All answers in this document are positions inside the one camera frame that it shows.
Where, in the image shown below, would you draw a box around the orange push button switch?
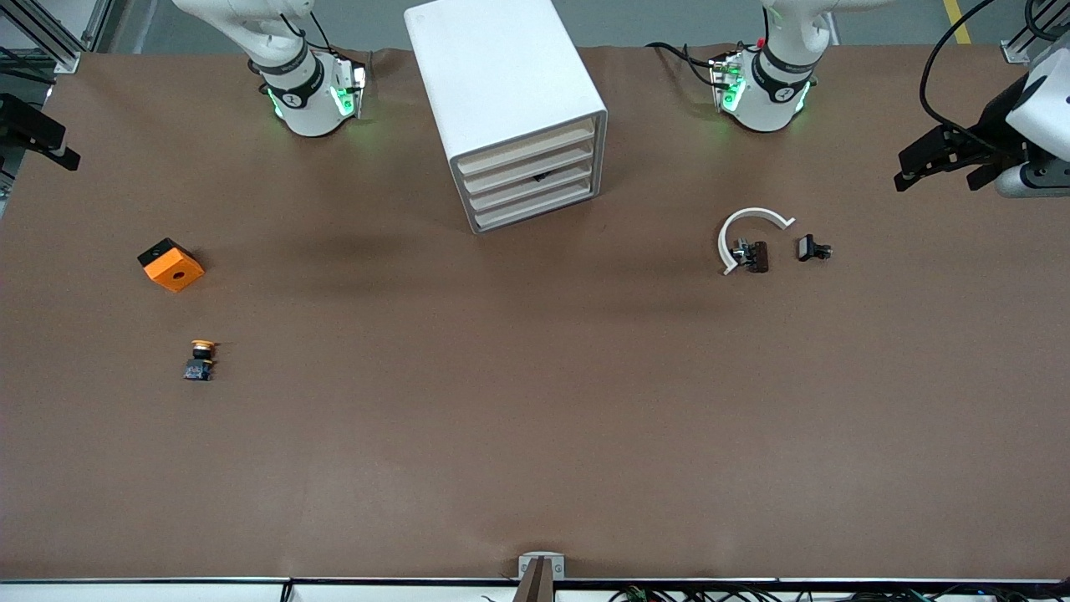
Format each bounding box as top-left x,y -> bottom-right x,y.
183,339 -> 219,383

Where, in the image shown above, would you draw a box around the orange and black button box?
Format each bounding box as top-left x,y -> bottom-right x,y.
137,237 -> 206,293

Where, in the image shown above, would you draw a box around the white curved plastic arc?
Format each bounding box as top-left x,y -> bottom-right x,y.
717,207 -> 797,277

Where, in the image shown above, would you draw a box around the dark brown small component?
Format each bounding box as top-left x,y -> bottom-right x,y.
732,239 -> 770,274

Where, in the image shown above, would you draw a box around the brown table mat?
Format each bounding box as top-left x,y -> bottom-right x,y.
0,43 -> 1070,583

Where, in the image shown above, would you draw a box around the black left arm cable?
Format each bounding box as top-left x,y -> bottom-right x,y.
919,0 -> 1033,156

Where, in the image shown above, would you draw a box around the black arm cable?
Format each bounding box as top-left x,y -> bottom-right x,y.
280,0 -> 335,61
919,0 -> 1033,156

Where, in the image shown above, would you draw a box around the aluminium frame profile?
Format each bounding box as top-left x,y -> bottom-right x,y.
1001,0 -> 1070,65
0,0 -> 84,74
79,0 -> 115,51

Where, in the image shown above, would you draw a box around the black base power cables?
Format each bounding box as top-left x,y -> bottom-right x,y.
648,40 -> 721,89

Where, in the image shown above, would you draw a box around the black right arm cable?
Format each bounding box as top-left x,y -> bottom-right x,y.
280,0 -> 335,61

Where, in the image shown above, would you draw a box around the grey metal edge bracket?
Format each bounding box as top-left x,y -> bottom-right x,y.
518,552 -> 566,581

